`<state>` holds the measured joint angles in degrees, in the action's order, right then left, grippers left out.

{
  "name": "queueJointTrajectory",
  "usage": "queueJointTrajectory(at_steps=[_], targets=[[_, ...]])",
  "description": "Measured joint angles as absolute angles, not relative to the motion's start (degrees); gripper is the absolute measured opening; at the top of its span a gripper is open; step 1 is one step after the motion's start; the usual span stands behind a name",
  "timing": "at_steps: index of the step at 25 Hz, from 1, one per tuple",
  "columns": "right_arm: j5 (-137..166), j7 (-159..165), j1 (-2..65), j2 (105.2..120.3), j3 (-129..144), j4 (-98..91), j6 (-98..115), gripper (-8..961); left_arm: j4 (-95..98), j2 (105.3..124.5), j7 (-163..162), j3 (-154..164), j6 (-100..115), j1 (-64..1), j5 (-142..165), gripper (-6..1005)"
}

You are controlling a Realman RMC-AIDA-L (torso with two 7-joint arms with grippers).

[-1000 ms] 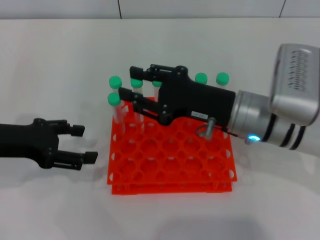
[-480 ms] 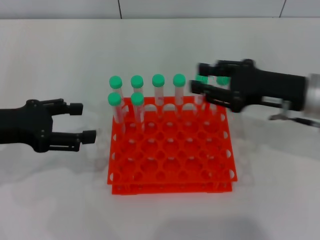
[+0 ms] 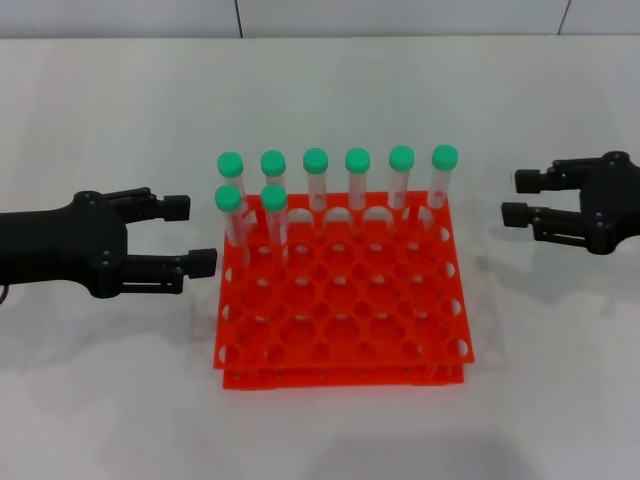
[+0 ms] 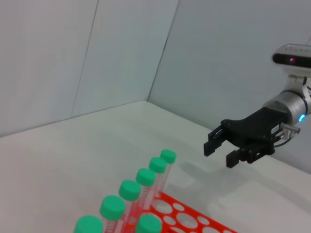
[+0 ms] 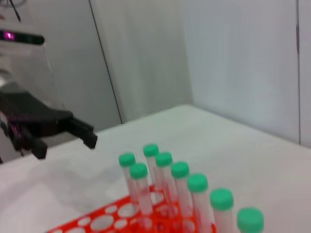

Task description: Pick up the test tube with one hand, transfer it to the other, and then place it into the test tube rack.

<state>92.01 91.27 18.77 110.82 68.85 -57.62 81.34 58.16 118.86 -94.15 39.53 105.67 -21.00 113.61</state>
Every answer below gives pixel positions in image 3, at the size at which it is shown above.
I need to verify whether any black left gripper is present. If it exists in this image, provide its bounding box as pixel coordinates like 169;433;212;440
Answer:
0;187;219;300

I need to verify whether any green-capped clear test tube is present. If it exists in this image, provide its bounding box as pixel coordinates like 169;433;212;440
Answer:
213;184;251;266
344;147;372;211
387;145;416;210
259;149;289;191
216;151;250;236
260;184;291;264
302;147;331;211
425;144;460;209

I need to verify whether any orange plastic test tube rack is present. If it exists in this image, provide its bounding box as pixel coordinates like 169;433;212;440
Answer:
212;189;475;390

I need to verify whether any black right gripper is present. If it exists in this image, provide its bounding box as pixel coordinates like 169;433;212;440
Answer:
501;151;640;256

